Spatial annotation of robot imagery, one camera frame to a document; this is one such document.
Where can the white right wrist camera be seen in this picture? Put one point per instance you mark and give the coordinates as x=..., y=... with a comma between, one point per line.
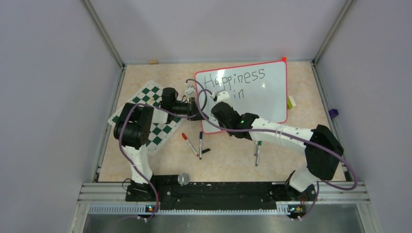
x=222, y=96

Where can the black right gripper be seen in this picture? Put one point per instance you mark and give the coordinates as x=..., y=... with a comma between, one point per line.
x=221, y=124

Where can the green and white toy brick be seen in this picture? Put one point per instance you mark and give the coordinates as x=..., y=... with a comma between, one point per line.
x=290, y=102

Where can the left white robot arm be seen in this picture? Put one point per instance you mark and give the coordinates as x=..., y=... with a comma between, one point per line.
x=142, y=124

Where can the purple toy block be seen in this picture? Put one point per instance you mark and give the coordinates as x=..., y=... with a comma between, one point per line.
x=333, y=113

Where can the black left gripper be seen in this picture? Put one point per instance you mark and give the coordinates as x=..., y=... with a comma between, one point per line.
x=195, y=110

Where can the red capped marker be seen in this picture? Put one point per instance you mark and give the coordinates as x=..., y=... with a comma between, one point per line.
x=190, y=145

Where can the small wooden block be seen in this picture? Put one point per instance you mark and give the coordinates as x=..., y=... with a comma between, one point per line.
x=152, y=62

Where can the purple capped marker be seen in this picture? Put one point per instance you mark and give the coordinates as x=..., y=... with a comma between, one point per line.
x=256, y=148

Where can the green capped marker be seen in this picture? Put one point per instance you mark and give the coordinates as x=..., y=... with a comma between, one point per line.
x=258, y=155

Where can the grey round knob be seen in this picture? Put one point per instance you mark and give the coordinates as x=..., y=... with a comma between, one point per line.
x=183, y=179

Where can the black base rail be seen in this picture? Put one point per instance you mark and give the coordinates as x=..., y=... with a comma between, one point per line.
x=216, y=196

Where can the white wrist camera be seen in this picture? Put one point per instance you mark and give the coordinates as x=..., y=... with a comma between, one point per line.
x=222, y=96
x=190, y=90

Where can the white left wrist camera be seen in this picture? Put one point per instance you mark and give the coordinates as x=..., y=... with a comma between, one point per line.
x=190, y=90

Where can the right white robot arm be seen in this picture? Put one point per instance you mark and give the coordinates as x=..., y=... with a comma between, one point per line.
x=320, y=147

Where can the blue capped marker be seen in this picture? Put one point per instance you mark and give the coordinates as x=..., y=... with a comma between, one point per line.
x=200, y=144

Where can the pink framed whiteboard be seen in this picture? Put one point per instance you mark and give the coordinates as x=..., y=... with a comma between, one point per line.
x=259, y=89

